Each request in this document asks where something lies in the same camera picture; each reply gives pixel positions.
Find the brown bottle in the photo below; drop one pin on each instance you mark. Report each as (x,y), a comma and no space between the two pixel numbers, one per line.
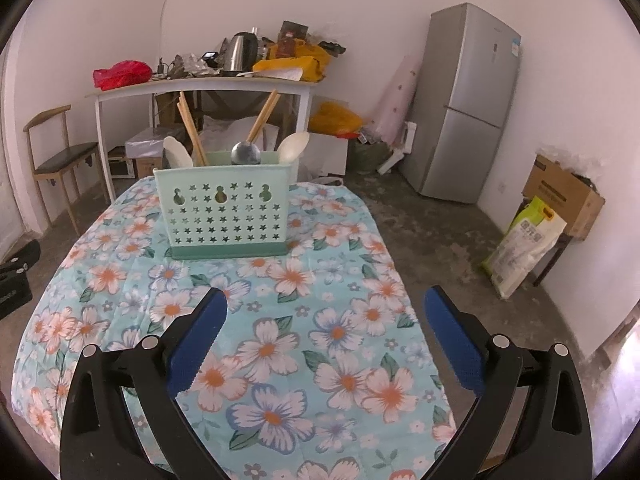
(287,42)

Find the floral blue tablecloth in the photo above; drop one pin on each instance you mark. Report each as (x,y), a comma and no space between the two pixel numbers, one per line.
(325,285)

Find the mint green utensil basket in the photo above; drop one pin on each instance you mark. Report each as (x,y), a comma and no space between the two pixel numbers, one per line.
(225,210)

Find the pink rolled mat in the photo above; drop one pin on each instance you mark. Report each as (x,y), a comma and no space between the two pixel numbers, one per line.
(397,95)

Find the open cardboard box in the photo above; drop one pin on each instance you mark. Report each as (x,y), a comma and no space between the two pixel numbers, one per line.
(560,195)

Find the white table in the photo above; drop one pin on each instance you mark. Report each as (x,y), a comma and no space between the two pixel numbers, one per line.
(200,84)

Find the small yellow plastic bag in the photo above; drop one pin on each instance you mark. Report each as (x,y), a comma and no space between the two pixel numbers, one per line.
(335,117)

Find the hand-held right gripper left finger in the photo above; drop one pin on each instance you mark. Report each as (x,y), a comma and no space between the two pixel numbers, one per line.
(195,340)

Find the grey refrigerator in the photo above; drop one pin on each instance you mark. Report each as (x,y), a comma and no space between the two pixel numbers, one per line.
(460,110)

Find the dark wooden crate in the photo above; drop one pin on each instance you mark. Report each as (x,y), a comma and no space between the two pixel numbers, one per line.
(121,162)

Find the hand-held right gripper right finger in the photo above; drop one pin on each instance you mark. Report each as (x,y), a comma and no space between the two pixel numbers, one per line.
(455,340)

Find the black case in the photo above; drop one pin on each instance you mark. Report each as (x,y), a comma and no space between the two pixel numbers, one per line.
(15,295)

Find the white foam box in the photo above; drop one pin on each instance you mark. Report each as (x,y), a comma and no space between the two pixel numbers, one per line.
(325,155)

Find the white box with lid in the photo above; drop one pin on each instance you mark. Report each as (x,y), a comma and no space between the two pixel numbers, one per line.
(145,142)

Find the steel electric kettle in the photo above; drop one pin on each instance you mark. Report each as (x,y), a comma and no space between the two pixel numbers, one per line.
(239,55)

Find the large yellow plastic bag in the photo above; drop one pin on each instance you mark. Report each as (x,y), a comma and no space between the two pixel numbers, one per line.
(300,65)

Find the cream plastic spoon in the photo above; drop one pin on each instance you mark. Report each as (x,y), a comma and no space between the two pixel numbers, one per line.
(292,146)

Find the crumpled clear plastic bag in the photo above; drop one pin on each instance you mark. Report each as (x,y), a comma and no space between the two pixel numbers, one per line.
(192,66)

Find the white green rice bag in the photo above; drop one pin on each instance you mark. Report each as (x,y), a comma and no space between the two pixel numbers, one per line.
(525,245)

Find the bundle of wooden chopsticks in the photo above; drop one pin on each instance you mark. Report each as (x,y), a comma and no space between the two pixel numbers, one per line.
(192,130)

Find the red plastic bag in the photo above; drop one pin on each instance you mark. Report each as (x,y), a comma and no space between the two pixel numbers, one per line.
(122,74)

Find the wooden chair with black seat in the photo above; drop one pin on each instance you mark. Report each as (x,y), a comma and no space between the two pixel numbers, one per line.
(65,157)

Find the green bin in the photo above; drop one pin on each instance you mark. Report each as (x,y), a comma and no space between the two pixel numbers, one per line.
(367,157)

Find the white rice paddle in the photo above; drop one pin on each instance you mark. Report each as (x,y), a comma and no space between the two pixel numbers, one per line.
(177,152)

